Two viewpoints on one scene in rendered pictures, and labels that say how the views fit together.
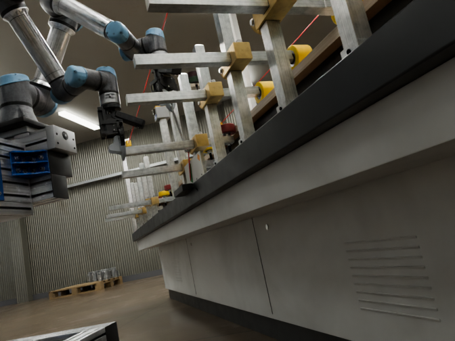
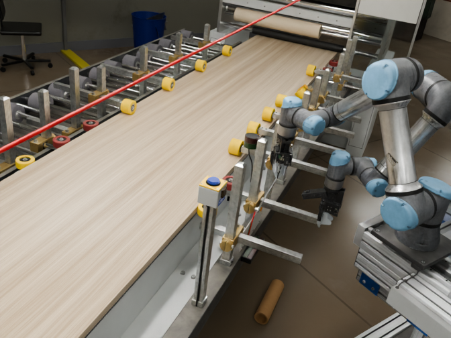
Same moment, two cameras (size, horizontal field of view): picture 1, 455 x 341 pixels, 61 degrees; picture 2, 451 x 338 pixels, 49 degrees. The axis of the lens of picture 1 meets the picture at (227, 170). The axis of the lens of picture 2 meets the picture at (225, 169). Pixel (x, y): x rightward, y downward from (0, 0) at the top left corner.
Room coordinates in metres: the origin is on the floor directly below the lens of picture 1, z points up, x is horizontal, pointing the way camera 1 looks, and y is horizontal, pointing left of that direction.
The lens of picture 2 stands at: (3.01, 1.18, 2.03)
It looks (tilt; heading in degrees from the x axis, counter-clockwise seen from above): 29 degrees down; 221
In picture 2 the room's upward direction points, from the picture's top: 7 degrees clockwise
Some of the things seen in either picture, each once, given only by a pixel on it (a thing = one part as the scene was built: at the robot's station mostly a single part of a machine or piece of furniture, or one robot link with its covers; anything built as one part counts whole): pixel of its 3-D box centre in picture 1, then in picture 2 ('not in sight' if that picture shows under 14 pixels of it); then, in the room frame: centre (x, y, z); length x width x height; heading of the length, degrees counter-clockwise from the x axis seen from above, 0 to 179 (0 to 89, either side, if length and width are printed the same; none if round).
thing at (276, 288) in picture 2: not in sight; (270, 300); (1.21, 0.09, 0.04); 0.30 x 0.08 x 0.08; 21
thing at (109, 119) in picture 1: (111, 122); (331, 198); (1.39, 0.39, 0.96); 0.09 x 0.08 x 0.12; 111
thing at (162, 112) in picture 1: (161, 114); (212, 192); (2.02, 0.29, 1.18); 0.07 x 0.07 x 0.08; 21
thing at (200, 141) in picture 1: (198, 145); (253, 201); (1.53, 0.09, 0.85); 0.14 x 0.06 x 0.05; 21
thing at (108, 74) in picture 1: (106, 82); (339, 165); (1.39, 0.38, 1.12); 0.09 x 0.08 x 0.11; 143
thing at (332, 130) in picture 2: (258, 3); (309, 123); (0.79, -0.14, 0.95); 0.50 x 0.04 x 0.04; 111
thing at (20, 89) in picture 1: (15, 91); (429, 198); (1.47, 0.78, 1.20); 0.13 x 0.12 x 0.14; 171
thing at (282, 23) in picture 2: not in sight; (298, 27); (-0.69, -1.35, 1.05); 1.43 x 0.12 x 0.12; 111
